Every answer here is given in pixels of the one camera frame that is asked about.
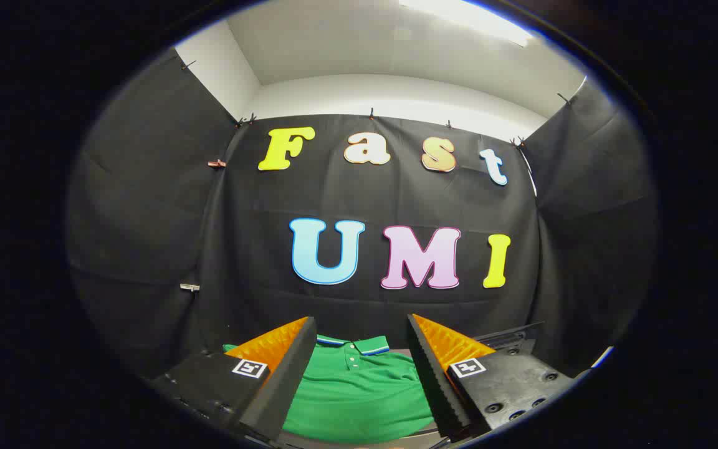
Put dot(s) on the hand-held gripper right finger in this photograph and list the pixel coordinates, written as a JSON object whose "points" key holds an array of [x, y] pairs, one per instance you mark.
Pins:
{"points": [[437, 386]]}

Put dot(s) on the row of small black clips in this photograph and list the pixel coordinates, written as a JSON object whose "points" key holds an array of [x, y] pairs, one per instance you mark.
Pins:
{"points": [[371, 114]]}

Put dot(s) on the black backdrop cloth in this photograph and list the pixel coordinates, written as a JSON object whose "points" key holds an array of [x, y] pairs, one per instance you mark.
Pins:
{"points": [[240, 249]]}

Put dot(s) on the green polo shirt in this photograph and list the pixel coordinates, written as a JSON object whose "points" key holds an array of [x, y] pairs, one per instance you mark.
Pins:
{"points": [[359, 393]]}

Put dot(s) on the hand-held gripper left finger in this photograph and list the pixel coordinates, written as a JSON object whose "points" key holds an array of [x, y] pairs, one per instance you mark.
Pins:
{"points": [[284, 380]]}

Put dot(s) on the wooden clothespin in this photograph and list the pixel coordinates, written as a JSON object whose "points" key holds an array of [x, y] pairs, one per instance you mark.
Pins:
{"points": [[216, 163]]}

